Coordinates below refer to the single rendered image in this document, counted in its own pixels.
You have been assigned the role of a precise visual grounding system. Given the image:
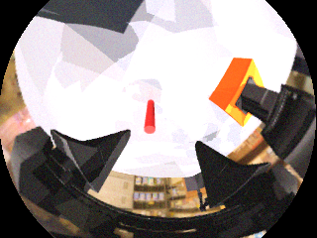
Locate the red peg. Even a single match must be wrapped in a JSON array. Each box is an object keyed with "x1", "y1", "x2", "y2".
[{"x1": 144, "y1": 100, "x2": 155, "y2": 134}]

